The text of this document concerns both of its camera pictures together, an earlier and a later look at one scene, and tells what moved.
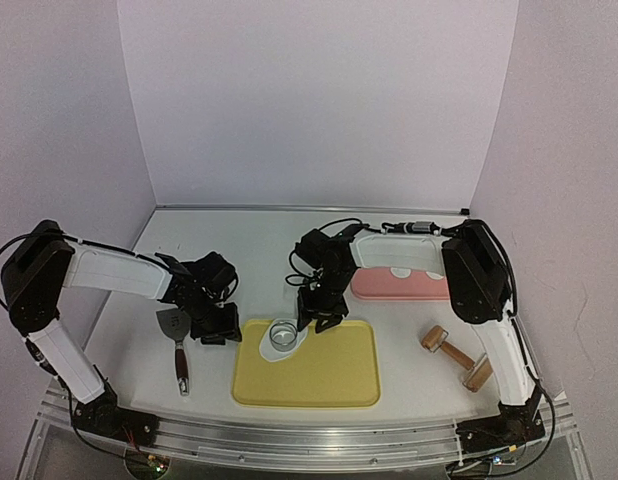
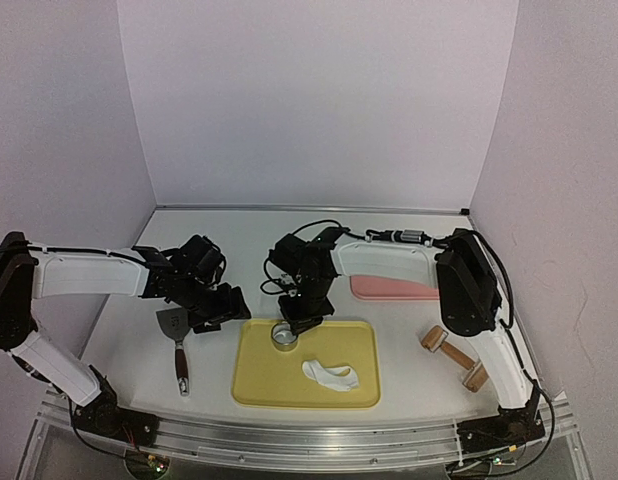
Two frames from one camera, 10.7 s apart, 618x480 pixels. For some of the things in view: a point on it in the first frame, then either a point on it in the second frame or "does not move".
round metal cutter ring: (283, 336) does not move
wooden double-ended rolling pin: (477, 373) does not move
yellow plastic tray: (338, 367) does not move
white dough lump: (269, 353) -> (339, 378)
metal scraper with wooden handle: (177, 323) does not move
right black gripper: (322, 308) -> (306, 307)
